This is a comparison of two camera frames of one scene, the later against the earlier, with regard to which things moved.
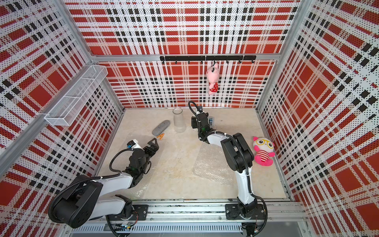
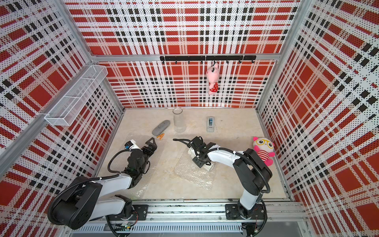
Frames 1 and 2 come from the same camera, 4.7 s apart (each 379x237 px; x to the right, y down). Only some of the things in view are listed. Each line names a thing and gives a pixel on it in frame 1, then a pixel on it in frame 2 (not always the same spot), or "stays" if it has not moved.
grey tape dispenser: [211, 121] stays
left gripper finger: [153, 143] stays
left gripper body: [149, 153] stays
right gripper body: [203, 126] to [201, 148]
